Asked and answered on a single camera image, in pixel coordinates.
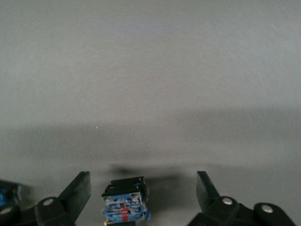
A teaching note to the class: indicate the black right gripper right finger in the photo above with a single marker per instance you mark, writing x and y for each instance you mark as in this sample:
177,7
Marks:
211,204

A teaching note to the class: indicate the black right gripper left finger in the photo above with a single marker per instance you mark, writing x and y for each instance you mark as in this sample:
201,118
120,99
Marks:
70,202

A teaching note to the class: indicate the yellow push button switch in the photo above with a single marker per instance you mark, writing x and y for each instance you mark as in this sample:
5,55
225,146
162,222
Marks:
124,204

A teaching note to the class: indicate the red push button switch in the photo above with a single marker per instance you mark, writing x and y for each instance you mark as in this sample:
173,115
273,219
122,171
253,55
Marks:
7,193

